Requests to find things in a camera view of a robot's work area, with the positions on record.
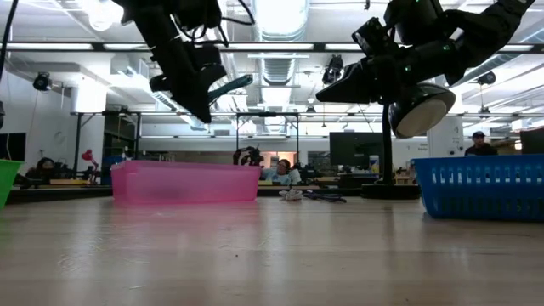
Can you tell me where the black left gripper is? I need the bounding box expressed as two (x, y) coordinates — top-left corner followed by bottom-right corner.
(148, 37), (213, 124)

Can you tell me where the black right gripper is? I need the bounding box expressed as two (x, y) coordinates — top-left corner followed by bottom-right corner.
(314, 40), (464, 105)

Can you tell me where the white cable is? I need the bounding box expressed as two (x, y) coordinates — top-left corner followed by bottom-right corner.
(278, 189), (305, 202)

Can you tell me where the pink translucent plastic bin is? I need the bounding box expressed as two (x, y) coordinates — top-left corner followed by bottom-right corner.
(110, 160), (262, 205)

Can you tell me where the green plastic bin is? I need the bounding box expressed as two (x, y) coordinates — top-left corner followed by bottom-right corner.
(0, 159), (23, 210)

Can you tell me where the black computer monitor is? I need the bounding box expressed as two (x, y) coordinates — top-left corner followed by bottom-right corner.
(329, 131), (386, 167)

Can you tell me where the black gooseneck desk lamp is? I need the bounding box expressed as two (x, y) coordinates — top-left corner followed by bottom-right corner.
(360, 82), (456, 201)

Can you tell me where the black metal shelf rack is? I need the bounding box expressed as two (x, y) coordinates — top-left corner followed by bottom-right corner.
(74, 110), (142, 175)

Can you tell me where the person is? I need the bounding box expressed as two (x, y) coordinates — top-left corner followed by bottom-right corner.
(261, 158), (301, 186)
(25, 156), (59, 184)
(463, 130), (499, 157)

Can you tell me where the red desk lamp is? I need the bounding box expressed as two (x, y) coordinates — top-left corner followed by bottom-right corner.
(81, 148), (99, 172)

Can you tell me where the blue plastic slotted basket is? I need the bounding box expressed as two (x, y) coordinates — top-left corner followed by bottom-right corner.
(411, 153), (544, 222)

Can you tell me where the black table border rail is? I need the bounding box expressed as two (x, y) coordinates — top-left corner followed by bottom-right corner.
(6, 184), (426, 206)

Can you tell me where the dark wall screen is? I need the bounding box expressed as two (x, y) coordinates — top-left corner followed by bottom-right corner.
(0, 133), (26, 162)

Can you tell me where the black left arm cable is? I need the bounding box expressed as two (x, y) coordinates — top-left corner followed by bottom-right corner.
(0, 0), (20, 82)

